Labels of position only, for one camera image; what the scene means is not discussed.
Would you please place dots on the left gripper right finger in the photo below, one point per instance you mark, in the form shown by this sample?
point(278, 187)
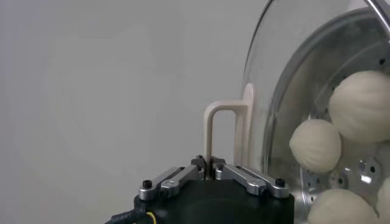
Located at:
point(240, 175)

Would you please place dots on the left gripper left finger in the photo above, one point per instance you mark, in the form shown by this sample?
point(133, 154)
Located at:
point(182, 175)

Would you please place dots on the white steamed baozi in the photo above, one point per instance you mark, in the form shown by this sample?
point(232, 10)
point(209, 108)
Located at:
point(315, 146)
point(362, 106)
point(384, 201)
point(341, 208)

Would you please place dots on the perforated steel steamer basket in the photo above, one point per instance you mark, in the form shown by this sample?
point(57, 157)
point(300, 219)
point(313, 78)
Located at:
point(304, 76)

